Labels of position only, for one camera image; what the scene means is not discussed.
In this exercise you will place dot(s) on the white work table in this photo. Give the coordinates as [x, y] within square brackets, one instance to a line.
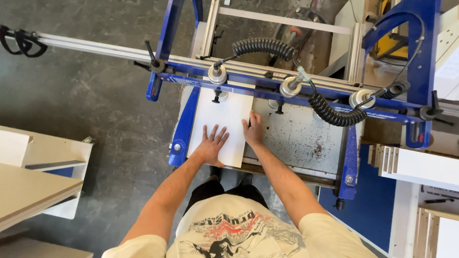
[403, 215]

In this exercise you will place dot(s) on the rusty grey metal machine table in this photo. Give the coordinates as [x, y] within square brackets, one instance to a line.
[301, 139]

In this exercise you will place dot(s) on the beige board stack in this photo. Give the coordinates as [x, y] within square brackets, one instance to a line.
[32, 190]

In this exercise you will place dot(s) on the black shoe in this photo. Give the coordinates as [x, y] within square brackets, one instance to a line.
[215, 172]
[246, 179]

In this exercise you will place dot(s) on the white drilled boards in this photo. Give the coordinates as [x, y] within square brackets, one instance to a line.
[448, 53]

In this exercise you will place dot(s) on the long aluminium fence rail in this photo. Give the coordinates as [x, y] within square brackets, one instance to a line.
[107, 50]

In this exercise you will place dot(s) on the white rectangular board panel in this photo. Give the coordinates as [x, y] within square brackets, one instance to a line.
[222, 114]

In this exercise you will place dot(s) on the black shorts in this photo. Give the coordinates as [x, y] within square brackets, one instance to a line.
[211, 191]

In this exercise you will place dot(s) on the person's right hand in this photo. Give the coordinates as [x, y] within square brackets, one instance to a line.
[255, 133]

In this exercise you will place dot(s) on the grey electric motor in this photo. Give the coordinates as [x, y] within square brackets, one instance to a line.
[304, 21]

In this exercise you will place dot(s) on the cream printed t-shirt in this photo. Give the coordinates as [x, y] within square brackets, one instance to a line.
[244, 233]

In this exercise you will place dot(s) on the blue drilling machine frame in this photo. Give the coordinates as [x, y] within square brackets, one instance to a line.
[423, 53]

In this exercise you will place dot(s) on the silver pneumatic clamp cylinder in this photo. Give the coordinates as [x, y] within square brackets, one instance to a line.
[217, 74]
[360, 98]
[289, 87]

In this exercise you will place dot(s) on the stack of white grooved panels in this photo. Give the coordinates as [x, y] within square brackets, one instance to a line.
[419, 165]

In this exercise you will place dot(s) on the upright white panels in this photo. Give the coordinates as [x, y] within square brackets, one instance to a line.
[441, 233]

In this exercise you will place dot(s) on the person's left hand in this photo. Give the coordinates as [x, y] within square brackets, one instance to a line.
[211, 150]

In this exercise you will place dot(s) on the black clamping lever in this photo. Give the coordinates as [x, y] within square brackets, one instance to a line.
[432, 109]
[153, 57]

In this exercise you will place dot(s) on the black clamp foot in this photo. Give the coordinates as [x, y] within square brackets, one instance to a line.
[216, 96]
[279, 107]

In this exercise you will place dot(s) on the black pen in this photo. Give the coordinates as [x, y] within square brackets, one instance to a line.
[438, 201]

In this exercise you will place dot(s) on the yellow machine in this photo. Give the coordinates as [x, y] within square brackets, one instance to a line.
[389, 44]

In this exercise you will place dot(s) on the white cabinet carcass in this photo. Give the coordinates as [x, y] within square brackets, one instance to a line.
[53, 150]

